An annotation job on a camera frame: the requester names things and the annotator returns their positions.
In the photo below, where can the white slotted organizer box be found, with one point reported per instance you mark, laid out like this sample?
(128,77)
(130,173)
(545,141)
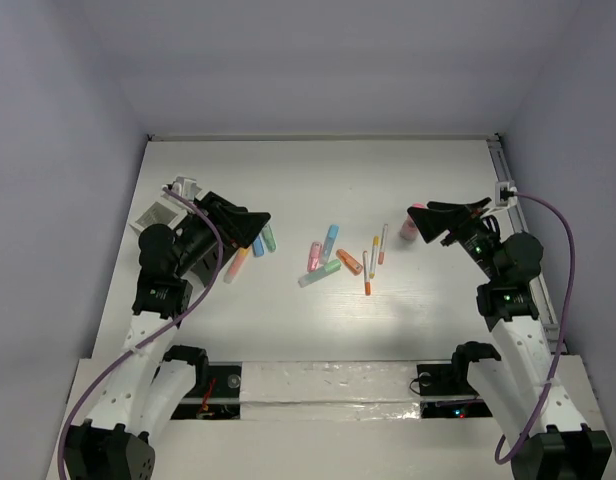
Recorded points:
(159,211)

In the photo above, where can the black slotted organizer box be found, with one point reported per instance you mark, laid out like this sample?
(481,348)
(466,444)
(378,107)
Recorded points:
(204,260)

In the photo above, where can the pink highlighter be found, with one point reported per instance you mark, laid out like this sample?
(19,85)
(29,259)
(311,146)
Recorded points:
(314,256)

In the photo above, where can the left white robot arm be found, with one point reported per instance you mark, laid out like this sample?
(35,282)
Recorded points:
(111,430)

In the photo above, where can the yellow orange highlighter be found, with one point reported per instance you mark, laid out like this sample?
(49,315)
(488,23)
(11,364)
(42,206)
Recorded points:
(236,264)

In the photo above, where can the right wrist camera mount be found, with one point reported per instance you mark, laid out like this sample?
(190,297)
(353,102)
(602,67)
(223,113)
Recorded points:
(505,194)

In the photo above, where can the blue highlighter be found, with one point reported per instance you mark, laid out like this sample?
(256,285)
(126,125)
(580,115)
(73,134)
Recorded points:
(328,243)
(258,247)

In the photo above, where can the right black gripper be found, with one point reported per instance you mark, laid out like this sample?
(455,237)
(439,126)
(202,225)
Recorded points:
(461,219)

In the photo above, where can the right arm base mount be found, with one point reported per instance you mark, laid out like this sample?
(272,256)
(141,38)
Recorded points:
(443,397)

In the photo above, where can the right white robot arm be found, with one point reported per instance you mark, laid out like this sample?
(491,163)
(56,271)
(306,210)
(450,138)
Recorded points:
(544,435)

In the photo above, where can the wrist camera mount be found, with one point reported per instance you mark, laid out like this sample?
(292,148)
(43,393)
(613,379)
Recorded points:
(505,194)
(181,187)

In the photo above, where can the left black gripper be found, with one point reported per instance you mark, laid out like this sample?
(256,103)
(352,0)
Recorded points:
(220,223)

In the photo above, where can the peach tipped white marker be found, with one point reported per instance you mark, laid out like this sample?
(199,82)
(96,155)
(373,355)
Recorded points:
(382,245)

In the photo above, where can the yellow tipped white marker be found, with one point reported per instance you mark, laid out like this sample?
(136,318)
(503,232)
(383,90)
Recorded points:
(374,256)

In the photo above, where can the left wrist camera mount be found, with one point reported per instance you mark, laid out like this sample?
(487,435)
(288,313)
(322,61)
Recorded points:
(181,187)

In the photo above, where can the green highlighter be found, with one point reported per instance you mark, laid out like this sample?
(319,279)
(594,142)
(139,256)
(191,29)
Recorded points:
(269,238)
(320,273)

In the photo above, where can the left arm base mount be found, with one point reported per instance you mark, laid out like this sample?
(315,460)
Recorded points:
(215,397)

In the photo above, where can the orange tipped white marker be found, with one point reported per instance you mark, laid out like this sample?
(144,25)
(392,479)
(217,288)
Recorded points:
(366,273)

